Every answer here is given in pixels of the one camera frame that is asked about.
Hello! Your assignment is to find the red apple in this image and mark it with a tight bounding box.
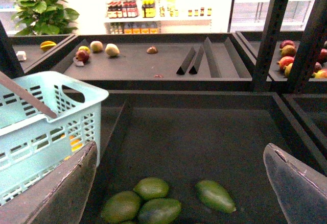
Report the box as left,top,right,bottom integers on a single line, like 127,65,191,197
75,49,89,63

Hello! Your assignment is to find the light blue plastic basket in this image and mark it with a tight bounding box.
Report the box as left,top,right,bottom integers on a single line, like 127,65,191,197
1,71,108,205

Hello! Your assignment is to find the black produce tray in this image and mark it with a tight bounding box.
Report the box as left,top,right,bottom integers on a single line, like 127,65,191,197
54,34,252,91

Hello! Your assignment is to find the pale yellow pear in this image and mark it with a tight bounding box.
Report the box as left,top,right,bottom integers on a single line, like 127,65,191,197
105,43,120,57

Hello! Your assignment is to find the black metal rack post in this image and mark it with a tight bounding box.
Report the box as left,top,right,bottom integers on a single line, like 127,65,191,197
251,0,288,92

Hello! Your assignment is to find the green potted plant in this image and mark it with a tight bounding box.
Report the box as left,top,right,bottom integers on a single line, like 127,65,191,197
12,0,79,36

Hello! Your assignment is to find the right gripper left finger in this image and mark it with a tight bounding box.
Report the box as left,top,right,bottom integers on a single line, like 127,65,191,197
1,141,98,223

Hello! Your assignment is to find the brown chestnut piece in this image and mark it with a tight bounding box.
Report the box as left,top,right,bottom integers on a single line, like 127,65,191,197
146,46,158,55

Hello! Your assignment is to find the white grocery shelf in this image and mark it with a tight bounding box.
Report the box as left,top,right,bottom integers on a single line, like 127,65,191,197
104,0,233,34

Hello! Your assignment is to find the yellow mango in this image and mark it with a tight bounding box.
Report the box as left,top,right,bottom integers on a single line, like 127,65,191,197
69,135,83,153

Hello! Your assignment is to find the green avocado in tray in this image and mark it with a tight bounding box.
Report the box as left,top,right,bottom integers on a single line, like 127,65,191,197
195,180,236,214
133,177,169,201
137,198,182,223
100,191,142,223

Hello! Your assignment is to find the yellow starfruit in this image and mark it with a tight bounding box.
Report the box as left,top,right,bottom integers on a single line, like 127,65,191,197
40,40,57,52

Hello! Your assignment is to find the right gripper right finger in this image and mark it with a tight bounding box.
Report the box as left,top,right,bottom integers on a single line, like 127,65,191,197
263,143,326,223

